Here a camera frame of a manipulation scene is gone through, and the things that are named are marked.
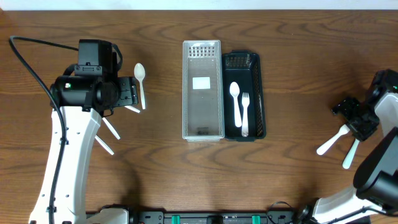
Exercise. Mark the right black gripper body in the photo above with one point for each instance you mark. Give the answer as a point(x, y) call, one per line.
point(356, 121)

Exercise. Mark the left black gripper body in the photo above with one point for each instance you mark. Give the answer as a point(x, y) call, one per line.
point(129, 91)

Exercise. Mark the translucent plastic spoon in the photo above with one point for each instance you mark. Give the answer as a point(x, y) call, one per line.
point(140, 73)

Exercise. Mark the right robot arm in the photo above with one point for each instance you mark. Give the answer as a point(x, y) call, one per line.
point(374, 189)

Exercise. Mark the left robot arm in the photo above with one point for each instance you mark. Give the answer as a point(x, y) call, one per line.
point(78, 104)

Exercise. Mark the white plastic spoon upper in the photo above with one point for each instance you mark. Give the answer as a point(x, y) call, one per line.
point(132, 109)

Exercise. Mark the white plastic spoon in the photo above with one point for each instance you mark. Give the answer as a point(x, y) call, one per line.
point(111, 128)
point(104, 145)
point(132, 109)

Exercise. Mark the white plastic spoon middle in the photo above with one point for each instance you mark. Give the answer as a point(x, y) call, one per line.
point(111, 128)

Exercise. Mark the white plastic spoon lower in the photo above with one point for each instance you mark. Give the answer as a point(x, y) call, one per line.
point(104, 145)

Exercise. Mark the white label sticker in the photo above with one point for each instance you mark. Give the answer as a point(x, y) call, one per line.
point(201, 83)

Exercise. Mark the clear plastic basket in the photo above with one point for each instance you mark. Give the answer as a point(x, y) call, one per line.
point(202, 110)

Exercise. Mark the white spoon in basket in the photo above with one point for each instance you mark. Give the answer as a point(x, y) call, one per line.
point(234, 92)

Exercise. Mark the black plastic basket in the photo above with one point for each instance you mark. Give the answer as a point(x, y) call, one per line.
point(244, 68)

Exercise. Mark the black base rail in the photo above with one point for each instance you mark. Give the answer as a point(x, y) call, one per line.
point(121, 214)

